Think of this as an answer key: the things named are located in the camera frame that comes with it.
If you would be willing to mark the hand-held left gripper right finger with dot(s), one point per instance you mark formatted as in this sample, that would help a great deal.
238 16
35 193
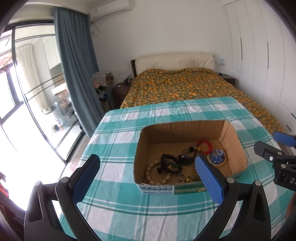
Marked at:
209 180

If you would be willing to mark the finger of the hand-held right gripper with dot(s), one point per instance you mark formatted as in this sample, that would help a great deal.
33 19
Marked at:
285 138
266 151

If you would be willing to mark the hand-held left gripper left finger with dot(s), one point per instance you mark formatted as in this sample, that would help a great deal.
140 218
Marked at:
85 178

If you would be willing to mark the gold bangle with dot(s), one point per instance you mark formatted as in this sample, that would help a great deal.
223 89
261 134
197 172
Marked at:
210 161

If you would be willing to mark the printed cardboard box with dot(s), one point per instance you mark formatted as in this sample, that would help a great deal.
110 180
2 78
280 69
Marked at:
166 139

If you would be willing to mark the person's right forearm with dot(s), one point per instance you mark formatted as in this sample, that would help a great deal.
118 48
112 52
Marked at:
291 206

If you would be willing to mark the washing machine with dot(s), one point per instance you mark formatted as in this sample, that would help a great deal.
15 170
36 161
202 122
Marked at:
66 110

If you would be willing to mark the dark wooden nightstand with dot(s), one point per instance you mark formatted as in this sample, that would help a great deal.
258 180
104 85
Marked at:
230 80
121 93

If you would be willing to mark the white wardrobe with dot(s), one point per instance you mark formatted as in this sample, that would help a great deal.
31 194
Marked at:
261 51

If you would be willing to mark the orange patterned bed blanket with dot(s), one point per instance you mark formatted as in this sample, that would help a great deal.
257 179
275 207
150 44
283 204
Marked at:
185 85

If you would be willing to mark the black framed glass door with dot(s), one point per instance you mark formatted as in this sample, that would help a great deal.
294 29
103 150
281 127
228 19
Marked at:
18 92

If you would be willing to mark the blue-grey curtain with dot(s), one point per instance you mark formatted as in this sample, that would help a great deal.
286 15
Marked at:
78 69

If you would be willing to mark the sheer cream curtain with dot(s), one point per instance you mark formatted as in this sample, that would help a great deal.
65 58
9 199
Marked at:
32 76

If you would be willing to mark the white air conditioner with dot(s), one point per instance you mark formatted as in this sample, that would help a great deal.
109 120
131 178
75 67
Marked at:
111 9

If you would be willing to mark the wall socket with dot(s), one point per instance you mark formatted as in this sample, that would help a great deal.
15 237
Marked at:
220 62

